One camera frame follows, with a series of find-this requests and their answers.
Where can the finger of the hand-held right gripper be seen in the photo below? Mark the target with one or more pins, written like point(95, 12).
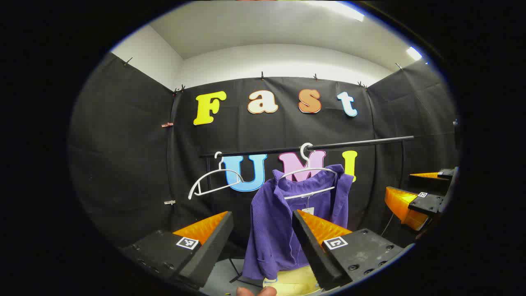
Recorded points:
point(427, 202)
point(427, 184)

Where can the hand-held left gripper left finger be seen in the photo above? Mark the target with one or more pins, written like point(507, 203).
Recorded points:
point(209, 250)

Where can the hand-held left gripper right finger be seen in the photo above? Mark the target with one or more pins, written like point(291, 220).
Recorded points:
point(312, 250)

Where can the cream laundry hamper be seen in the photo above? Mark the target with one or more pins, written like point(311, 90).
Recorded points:
point(294, 283)

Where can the purple ribbed sweater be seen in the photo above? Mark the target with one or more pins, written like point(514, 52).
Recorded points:
point(271, 222)

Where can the black clothes rack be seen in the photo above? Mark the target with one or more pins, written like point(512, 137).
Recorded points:
point(361, 142)

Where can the white clothes hanger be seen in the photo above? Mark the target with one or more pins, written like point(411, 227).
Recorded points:
point(222, 170)
point(307, 168)

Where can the small ceiling light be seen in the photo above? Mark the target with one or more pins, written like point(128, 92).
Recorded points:
point(414, 53)

